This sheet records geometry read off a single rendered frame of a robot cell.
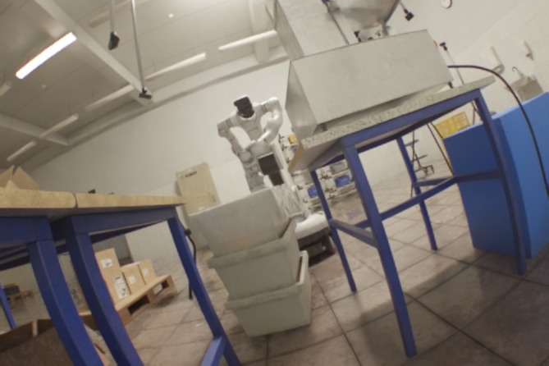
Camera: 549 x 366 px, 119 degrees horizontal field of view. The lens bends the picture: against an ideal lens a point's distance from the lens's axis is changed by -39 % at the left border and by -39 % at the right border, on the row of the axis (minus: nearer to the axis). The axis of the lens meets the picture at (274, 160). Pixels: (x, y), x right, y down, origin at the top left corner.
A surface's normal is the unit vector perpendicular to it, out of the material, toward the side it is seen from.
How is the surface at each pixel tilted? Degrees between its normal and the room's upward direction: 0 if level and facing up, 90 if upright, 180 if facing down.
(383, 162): 90
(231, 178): 90
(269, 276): 96
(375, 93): 90
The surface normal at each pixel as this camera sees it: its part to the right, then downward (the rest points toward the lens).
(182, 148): 0.00, -0.14
